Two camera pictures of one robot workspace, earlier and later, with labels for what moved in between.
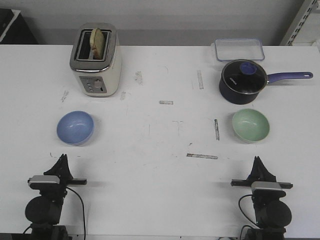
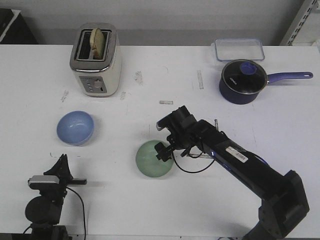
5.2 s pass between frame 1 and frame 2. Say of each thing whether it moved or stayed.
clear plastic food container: stayed
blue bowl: stayed
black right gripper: moved
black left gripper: stayed
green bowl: moved
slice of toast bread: stayed
